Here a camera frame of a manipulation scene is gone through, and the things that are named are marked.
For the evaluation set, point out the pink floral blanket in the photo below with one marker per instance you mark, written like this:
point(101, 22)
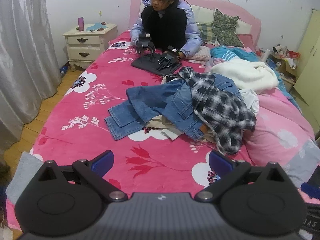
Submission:
point(100, 135)

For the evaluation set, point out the black white plaid shirt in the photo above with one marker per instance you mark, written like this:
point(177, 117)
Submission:
point(220, 105)

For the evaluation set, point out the dark grey folded garment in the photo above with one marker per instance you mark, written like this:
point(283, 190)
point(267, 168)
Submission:
point(145, 63)

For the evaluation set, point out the pink grey tie-dye garment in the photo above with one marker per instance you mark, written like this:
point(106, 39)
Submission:
point(275, 120)

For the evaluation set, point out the purple cup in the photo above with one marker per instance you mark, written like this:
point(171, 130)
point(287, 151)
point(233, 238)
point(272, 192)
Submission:
point(81, 23)

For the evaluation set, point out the blue jeans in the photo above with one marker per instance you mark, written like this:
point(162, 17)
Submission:
point(155, 100)

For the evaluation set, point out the dark blue cloth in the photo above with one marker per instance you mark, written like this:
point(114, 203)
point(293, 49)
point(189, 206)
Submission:
point(311, 185)

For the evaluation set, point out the pale yellow cabinet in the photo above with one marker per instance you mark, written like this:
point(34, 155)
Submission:
point(308, 55)

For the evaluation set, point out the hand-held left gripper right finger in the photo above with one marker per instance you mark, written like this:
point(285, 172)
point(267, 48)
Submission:
point(220, 163)

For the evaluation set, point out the grey folded cloth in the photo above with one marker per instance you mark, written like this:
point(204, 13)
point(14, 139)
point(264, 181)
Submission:
point(22, 172)

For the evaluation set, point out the white fleece blanket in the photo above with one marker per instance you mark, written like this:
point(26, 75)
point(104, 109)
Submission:
point(245, 73)

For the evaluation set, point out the cream nightstand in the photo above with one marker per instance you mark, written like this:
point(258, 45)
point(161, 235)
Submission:
point(85, 46)

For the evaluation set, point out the white t-shirt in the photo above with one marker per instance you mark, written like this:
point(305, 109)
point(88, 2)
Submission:
point(250, 100)

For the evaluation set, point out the pink headboard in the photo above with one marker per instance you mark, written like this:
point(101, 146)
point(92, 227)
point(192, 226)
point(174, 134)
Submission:
point(247, 22)

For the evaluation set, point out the blue striped cloth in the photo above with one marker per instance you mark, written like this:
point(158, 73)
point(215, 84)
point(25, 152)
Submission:
point(222, 53)

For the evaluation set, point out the dark floral pillow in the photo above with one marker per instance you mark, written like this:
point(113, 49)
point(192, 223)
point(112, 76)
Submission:
point(226, 28)

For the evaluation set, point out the green checked pillow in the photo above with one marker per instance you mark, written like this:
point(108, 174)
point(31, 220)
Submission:
point(206, 31)

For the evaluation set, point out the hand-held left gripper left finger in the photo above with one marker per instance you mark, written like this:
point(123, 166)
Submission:
point(103, 163)

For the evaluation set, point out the grey curtain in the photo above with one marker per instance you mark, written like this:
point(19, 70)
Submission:
point(22, 42)

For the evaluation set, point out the black sensor glove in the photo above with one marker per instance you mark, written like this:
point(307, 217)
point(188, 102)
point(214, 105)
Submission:
point(145, 43)
point(167, 60)

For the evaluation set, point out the pink checked pillow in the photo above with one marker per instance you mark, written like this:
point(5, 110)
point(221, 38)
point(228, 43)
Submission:
point(201, 53)

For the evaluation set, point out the blue paper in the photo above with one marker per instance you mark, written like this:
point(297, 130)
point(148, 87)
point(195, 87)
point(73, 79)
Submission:
point(96, 26)

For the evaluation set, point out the cluttered cardboard box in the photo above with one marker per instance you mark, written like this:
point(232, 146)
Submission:
point(285, 66)

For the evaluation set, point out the beige pants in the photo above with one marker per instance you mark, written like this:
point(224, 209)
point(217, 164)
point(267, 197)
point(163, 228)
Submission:
point(160, 125)

